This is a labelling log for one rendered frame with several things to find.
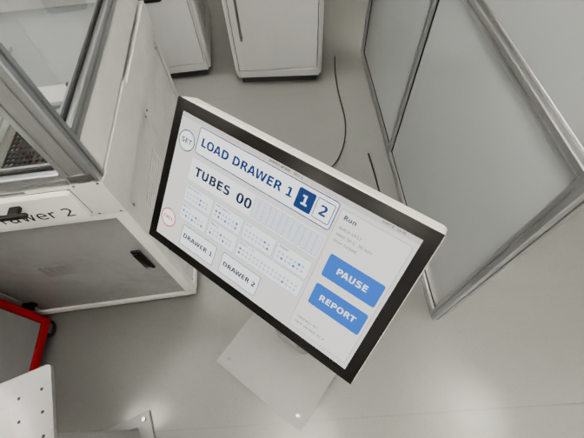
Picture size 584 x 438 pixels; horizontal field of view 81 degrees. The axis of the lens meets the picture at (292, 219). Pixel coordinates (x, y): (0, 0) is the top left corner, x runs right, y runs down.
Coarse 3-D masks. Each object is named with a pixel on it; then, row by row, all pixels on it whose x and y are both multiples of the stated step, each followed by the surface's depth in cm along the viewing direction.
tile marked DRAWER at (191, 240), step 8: (184, 224) 69; (184, 232) 70; (192, 232) 69; (184, 240) 70; (192, 240) 69; (200, 240) 68; (192, 248) 70; (200, 248) 69; (208, 248) 68; (216, 248) 66; (200, 256) 69; (208, 256) 68
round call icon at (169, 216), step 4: (164, 204) 71; (164, 208) 71; (168, 208) 71; (164, 212) 71; (168, 212) 71; (172, 212) 70; (176, 212) 70; (160, 216) 72; (164, 216) 72; (168, 216) 71; (172, 216) 71; (176, 216) 70; (160, 220) 73; (164, 220) 72; (168, 220) 71; (172, 220) 71; (168, 224) 72; (172, 224) 71; (172, 228) 71
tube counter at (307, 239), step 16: (240, 192) 61; (240, 208) 62; (256, 208) 60; (272, 208) 58; (272, 224) 59; (288, 224) 58; (304, 224) 56; (288, 240) 58; (304, 240) 57; (320, 240) 55
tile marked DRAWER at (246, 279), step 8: (224, 256) 66; (224, 264) 66; (232, 264) 65; (240, 264) 64; (224, 272) 67; (232, 272) 66; (240, 272) 65; (248, 272) 64; (232, 280) 66; (240, 280) 65; (248, 280) 64; (256, 280) 63; (248, 288) 65; (256, 288) 64
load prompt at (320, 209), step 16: (208, 144) 62; (224, 144) 60; (208, 160) 63; (224, 160) 61; (240, 160) 59; (256, 160) 58; (240, 176) 60; (256, 176) 58; (272, 176) 57; (288, 176) 56; (272, 192) 58; (288, 192) 56; (304, 192) 55; (320, 192) 53; (304, 208) 55; (320, 208) 54; (336, 208) 53; (320, 224) 55
